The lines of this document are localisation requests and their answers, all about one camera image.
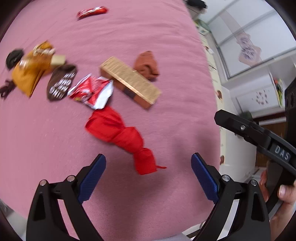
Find red candy bar wrapper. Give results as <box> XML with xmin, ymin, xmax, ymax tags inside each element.
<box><xmin>77</xmin><ymin>6</ymin><xmax>108</xmax><ymax>20</ymax></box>

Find sliding wardrobe doors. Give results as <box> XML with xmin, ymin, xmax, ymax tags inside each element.
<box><xmin>200</xmin><ymin>0</ymin><xmax>295</xmax><ymax>78</ymax></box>

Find black rolled sock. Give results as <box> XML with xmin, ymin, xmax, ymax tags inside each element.
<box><xmin>6</xmin><ymin>49</ymin><xmax>24</xmax><ymax>70</ymax></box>

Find patterned cream floor mat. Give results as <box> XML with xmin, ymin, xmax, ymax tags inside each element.
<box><xmin>194</xmin><ymin>22</ymin><xmax>226</xmax><ymax>166</ymax></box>

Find red white wrapper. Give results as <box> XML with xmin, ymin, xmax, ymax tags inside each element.
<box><xmin>67</xmin><ymin>74</ymin><xmax>114</xmax><ymax>110</ymax></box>

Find rust brown sock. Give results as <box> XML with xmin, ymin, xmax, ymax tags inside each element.
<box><xmin>133</xmin><ymin>51</ymin><xmax>159</xmax><ymax>81</ymax></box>

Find dark brown lettered sock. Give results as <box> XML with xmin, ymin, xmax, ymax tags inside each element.
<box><xmin>47</xmin><ymin>64</ymin><xmax>77</xmax><ymax>101</ymax></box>

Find dark green round stool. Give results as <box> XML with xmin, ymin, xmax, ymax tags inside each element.
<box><xmin>239</xmin><ymin>111</ymin><xmax>253</xmax><ymax>121</ymax></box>

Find pink bed sheet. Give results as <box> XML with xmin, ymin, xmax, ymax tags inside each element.
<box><xmin>1</xmin><ymin>1</ymin><xmax>220</xmax><ymax>240</ymax></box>

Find mustard yellow pouch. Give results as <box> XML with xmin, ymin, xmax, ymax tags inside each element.
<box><xmin>11</xmin><ymin>41</ymin><xmax>55</xmax><ymax>97</ymax></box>

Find red cloth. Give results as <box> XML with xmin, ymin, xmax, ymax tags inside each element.
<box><xmin>85</xmin><ymin>106</ymin><xmax>166</xmax><ymax>175</ymax></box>

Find dark maroon small cloth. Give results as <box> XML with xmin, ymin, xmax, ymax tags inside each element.
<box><xmin>0</xmin><ymin>80</ymin><xmax>16</xmax><ymax>99</ymax></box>

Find gold rectangular box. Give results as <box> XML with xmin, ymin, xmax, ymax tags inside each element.
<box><xmin>100</xmin><ymin>56</ymin><xmax>161</xmax><ymax>109</ymax></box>

